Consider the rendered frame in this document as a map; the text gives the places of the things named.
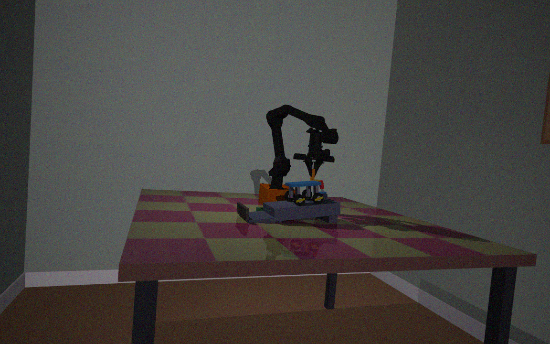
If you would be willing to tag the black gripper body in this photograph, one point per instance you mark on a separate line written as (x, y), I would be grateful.
(307, 157)

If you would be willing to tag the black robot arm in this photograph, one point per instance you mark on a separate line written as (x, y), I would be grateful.
(281, 165)

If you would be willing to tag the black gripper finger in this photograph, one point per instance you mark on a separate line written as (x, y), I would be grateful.
(317, 165)
(309, 166)

